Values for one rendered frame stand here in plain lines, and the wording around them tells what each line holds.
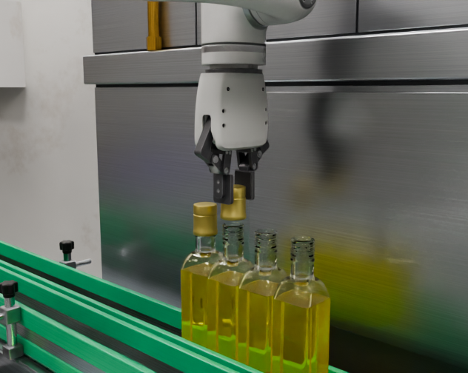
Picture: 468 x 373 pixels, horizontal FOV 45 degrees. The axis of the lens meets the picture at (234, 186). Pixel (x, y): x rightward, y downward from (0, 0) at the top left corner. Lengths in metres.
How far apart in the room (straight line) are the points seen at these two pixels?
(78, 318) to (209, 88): 0.49
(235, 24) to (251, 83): 0.08
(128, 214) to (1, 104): 2.92
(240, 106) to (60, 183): 3.19
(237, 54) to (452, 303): 0.41
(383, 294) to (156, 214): 0.51
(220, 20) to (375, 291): 0.41
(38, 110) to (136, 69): 2.80
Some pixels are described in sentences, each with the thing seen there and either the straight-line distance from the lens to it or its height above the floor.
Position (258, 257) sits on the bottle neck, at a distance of 0.74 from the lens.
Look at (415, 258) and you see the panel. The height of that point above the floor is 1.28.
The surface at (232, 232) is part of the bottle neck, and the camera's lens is 0.77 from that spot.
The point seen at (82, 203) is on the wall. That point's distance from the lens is 3.81.
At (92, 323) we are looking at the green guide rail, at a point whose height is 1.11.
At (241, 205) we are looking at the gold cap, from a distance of 0.76.
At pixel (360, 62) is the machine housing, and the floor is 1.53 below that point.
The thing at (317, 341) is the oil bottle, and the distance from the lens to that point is 0.73.
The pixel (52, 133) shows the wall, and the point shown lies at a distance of 3.86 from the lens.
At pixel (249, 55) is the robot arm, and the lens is 0.73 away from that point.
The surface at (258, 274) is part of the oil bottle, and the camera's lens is 0.74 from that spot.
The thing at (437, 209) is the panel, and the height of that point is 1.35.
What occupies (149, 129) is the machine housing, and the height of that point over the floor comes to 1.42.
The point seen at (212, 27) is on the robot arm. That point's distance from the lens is 0.73.
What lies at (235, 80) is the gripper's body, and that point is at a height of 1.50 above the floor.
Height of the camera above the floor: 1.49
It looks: 10 degrees down
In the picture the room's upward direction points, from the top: straight up
